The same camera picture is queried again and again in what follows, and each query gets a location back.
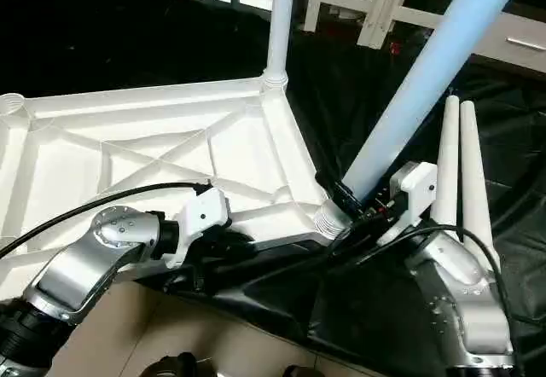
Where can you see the white plastic table top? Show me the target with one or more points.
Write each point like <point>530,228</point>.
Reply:
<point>145,147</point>

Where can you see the white plastic table leg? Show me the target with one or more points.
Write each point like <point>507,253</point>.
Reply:
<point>280,19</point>
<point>478,181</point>
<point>445,155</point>
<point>426,78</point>

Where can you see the black mat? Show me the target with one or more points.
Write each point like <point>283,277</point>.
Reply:
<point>384,309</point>

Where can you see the grey left robot foot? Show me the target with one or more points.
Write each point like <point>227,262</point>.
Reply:
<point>171,365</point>

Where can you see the grey robot foot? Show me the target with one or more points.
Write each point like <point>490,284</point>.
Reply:
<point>171,365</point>
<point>303,370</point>

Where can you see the grey right robot foot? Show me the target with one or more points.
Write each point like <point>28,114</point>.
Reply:
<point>303,370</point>

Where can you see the white drawer unit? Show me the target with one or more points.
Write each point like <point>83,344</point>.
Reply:
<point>520,44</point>

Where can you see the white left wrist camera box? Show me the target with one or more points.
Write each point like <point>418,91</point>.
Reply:
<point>200,219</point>

